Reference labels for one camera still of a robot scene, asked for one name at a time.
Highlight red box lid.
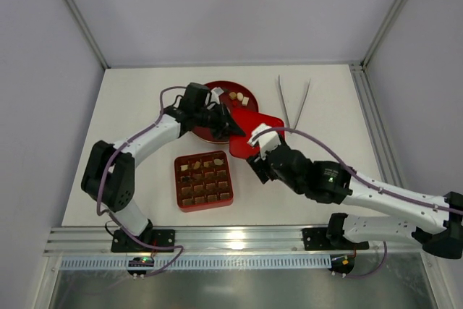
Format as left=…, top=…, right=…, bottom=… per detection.
left=228, top=106, right=286, bottom=160

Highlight tan square chocolate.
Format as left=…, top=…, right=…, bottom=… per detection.
left=192, top=161, right=200, bottom=170

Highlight red chocolate box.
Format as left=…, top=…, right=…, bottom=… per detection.
left=174, top=151, right=234, bottom=213

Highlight metal tongs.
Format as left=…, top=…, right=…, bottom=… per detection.
left=276, top=75, right=311, bottom=129

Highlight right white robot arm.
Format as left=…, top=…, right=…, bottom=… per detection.
left=247, top=143, right=462, bottom=259

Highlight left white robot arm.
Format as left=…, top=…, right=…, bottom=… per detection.
left=80, top=82, right=245, bottom=251

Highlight round red plate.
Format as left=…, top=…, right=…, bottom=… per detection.
left=192, top=80, right=259, bottom=145

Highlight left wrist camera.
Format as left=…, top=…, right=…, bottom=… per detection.
left=210, top=87, right=224, bottom=104

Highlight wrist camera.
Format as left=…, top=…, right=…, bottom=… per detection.
left=247, top=123, right=281, bottom=157
left=210, top=87, right=224, bottom=104

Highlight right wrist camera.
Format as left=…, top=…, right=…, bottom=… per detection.
left=247, top=123, right=281, bottom=157

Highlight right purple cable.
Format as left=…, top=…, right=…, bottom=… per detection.
left=251, top=126, right=463, bottom=279

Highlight purple cable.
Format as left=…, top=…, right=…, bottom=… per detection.
left=251, top=126, right=463, bottom=279
left=95, top=85, right=189, bottom=276

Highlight right black mount plate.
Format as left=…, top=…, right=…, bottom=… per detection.
left=302, top=227, right=333, bottom=251

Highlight black mount plate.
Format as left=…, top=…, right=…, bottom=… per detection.
left=111, top=229, right=175, bottom=253
left=302, top=227, right=333, bottom=251

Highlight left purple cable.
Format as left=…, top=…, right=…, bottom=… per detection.
left=95, top=85, right=189, bottom=276

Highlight left black mount plate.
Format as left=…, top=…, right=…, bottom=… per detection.
left=111, top=229, right=175, bottom=253

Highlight aluminium rail frame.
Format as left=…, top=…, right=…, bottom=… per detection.
left=43, top=225, right=437, bottom=274

